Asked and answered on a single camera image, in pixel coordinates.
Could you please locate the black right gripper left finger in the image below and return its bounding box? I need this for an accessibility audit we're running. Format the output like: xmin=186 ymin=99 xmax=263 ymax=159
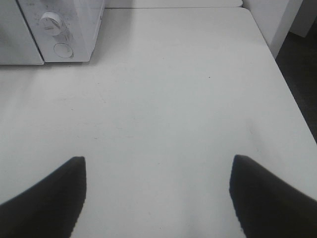
xmin=0 ymin=157 xmax=87 ymax=238

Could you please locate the lower white timer knob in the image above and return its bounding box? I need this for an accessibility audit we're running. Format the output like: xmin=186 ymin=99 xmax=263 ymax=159
xmin=39 ymin=11 xmax=66 ymax=36

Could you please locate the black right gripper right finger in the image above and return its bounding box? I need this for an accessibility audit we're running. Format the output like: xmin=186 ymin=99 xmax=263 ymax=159
xmin=229 ymin=155 xmax=317 ymax=238

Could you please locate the round white door button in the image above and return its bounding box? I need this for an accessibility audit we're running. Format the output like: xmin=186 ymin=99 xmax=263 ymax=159
xmin=53 ymin=43 xmax=73 ymax=59

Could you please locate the white microwave door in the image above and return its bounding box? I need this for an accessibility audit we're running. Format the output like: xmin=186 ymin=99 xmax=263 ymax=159
xmin=0 ymin=0 xmax=44 ymax=65

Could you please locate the white microwave oven body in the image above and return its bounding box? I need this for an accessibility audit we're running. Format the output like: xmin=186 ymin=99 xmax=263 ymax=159
xmin=17 ymin=0 xmax=106 ymax=63

